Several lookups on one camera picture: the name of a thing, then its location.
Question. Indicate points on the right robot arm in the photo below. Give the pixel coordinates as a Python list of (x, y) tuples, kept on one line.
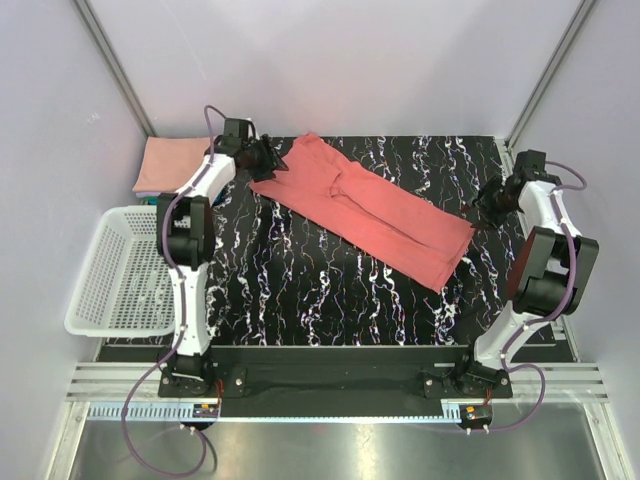
[(549, 275)]

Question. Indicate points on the white slotted cable duct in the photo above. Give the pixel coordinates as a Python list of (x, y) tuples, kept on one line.
[(238, 411)]

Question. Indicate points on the folded pink t shirt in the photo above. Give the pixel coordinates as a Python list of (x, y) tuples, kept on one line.
[(168, 164)]

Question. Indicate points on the red t shirt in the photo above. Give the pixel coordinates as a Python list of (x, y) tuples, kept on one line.
[(392, 225)]

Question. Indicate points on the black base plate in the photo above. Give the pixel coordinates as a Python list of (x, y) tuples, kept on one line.
[(359, 376)]

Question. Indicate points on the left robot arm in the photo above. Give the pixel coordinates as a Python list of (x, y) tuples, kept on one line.
[(186, 241)]

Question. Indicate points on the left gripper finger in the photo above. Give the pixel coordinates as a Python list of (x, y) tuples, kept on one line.
[(273, 160), (260, 175)]

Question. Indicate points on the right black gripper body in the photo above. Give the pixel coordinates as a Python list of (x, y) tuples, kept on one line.
[(496, 204)]

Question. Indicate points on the white plastic basket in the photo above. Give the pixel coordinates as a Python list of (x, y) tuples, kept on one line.
[(124, 289)]

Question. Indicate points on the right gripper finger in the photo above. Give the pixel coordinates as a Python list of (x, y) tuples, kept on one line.
[(483, 226), (476, 203)]

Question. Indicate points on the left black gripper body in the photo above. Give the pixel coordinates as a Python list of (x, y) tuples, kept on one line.
[(257, 155)]

